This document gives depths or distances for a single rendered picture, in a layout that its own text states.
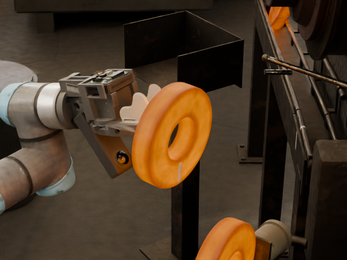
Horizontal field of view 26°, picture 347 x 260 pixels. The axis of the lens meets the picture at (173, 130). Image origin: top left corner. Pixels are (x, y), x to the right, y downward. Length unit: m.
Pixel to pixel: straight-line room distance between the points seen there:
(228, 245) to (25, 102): 0.40
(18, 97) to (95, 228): 1.24
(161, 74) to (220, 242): 1.01
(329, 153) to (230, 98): 1.99
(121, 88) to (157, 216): 1.39
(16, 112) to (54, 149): 0.09
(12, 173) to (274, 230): 0.44
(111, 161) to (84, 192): 1.46
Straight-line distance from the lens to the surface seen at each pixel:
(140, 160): 1.04
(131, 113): 1.09
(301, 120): 1.56
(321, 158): 1.27
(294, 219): 1.55
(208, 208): 2.53
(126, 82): 1.13
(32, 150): 1.27
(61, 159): 1.28
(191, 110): 1.07
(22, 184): 1.23
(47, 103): 1.20
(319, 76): 1.35
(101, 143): 1.16
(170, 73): 2.03
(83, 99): 1.13
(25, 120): 1.26
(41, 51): 3.78
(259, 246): 1.20
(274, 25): 2.34
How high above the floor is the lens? 1.43
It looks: 29 degrees down
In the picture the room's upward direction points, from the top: straight up
